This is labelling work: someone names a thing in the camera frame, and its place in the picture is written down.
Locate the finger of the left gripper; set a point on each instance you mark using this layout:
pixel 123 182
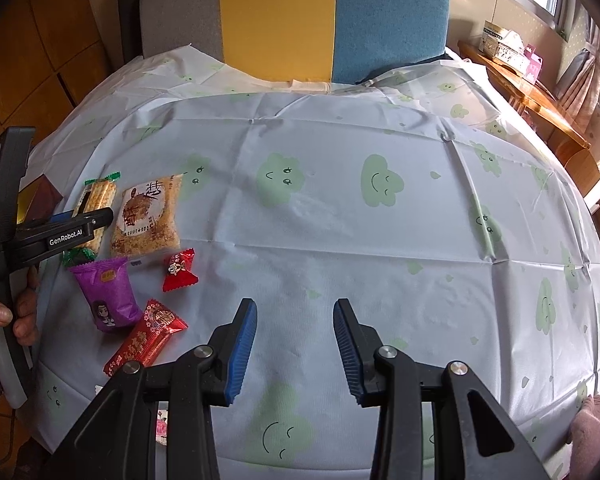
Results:
pixel 78 229
pixel 32 255

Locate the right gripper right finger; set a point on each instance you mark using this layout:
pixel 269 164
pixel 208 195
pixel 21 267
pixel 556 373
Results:
pixel 357 344

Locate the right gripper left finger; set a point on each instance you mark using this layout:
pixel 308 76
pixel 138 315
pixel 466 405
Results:
pixel 237 348

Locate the long red candy packet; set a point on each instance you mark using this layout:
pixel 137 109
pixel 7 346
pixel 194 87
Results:
pixel 148 337

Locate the purple snack packet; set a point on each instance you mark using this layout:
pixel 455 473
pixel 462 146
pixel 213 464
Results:
pixel 108 291

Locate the small red candy packet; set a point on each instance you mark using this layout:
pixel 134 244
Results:
pixel 179 272

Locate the white pink-flower candy packet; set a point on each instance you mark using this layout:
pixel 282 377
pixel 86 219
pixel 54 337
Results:
pixel 162 426

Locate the brown crumb pastry packet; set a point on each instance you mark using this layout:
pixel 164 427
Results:
pixel 146 219

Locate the person's left hand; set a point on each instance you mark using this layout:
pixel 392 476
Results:
pixel 24 327

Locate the gold metal tin box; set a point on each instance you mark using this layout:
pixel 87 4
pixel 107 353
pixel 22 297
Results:
pixel 37 201

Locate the wooden panel cabinet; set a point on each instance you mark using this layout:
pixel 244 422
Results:
pixel 51 58

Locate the white green-cloud tablecloth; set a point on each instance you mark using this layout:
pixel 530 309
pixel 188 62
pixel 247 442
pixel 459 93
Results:
pixel 420 196

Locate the pink cloth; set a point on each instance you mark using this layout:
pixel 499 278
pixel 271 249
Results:
pixel 585 439

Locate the wooden side table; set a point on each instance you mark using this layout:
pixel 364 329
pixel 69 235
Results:
pixel 567 142

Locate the boxes on side table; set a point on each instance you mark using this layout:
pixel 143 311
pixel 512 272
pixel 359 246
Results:
pixel 506 47

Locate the pink patterned right curtain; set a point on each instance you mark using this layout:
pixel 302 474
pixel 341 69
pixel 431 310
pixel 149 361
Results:
pixel 578 89

